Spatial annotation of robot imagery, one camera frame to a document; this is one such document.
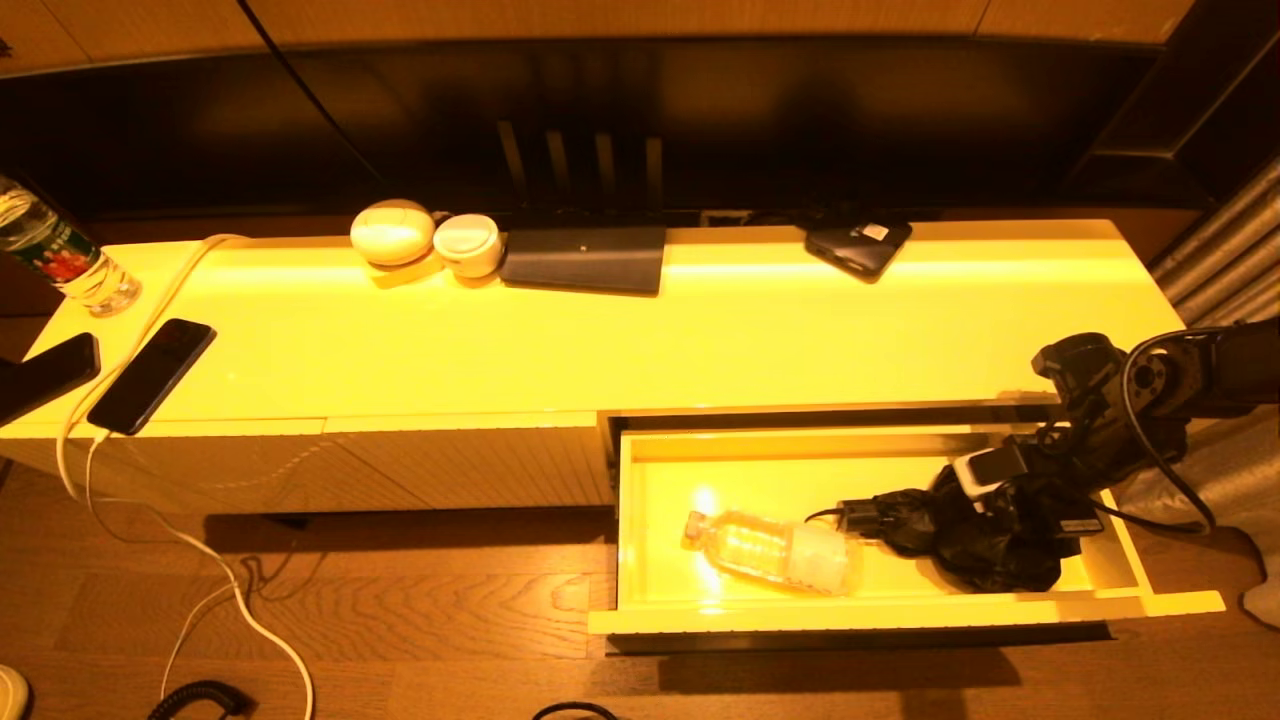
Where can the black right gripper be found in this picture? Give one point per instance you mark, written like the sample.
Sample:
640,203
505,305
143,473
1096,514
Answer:
1070,480

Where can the black umbrella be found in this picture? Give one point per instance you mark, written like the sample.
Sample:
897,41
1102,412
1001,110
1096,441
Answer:
1000,560

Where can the clear plastic water bottle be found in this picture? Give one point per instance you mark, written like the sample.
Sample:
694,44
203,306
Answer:
780,552

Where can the white cabinet drawer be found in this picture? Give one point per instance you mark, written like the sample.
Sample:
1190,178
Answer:
680,560

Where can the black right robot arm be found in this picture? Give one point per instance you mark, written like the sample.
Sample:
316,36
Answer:
1230,370

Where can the cream ribbed sideboard cabinet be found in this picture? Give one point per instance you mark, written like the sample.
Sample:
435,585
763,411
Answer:
450,340

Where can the small black stickered device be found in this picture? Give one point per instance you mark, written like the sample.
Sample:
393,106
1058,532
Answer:
860,250

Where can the black television screen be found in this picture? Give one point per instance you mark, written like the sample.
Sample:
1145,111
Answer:
800,120

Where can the dark grey antenna router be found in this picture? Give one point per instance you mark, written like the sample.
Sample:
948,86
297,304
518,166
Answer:
585,260

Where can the white round device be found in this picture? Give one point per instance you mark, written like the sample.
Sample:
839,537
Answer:
468,244

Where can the white oval device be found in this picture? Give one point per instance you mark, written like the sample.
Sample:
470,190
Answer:
392,234

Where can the black smartphone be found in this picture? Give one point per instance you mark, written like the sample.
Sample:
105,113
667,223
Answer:
150,376
45,373

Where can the water bottle with colourful label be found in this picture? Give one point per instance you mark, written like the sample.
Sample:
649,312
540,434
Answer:
60,255

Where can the white sneaker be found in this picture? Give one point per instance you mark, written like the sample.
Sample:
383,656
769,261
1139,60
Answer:
12,692

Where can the dark wooden wall shelf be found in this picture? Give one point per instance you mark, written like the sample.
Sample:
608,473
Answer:
1200,100

